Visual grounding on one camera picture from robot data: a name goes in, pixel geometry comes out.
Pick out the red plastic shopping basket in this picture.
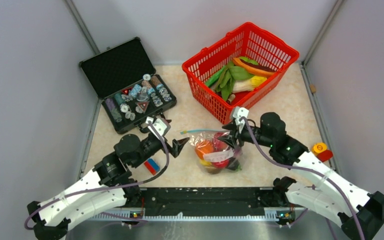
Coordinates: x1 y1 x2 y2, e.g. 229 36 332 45
182 22 300 124

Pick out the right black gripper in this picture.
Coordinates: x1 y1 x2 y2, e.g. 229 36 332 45
217 120 274 149

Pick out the small orange pumpkin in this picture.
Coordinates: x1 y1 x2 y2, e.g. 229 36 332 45
194 140 215 160

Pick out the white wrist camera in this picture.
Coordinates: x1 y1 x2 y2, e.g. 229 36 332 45
145 116 171 137
230 106 249 126

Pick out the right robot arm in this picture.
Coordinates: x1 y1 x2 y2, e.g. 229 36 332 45
220 112 384 240

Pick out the dark purple grape bunch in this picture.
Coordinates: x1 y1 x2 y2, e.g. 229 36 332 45
226 154 242 172

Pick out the green pepper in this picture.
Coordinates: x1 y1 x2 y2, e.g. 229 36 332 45
205 66 226 88

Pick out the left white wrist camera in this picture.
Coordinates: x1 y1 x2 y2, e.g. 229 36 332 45
145 116 171 137

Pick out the light green lettuce head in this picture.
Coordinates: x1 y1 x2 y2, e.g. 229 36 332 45
239 56 259 66

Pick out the green leafy vegetable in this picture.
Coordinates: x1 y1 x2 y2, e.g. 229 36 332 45
214 61 254 102

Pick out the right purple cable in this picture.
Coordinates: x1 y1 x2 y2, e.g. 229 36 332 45
241 116 367 240

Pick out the small beige mushroom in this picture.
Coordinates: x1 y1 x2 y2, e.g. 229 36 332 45
226 93 236 104

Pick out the red blue toy block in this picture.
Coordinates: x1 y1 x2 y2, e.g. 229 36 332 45
143 158 161 176

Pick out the black poker chip case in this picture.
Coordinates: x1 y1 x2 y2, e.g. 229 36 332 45
79 37 177 134

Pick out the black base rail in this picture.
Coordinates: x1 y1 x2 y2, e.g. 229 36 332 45
109 187 296 218

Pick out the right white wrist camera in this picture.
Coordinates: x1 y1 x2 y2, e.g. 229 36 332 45
230 106 249 126

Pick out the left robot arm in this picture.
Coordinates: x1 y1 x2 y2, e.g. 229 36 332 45
24 117 189 240

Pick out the clear zip top bag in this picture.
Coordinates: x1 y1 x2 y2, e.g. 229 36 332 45
180 129 242 175

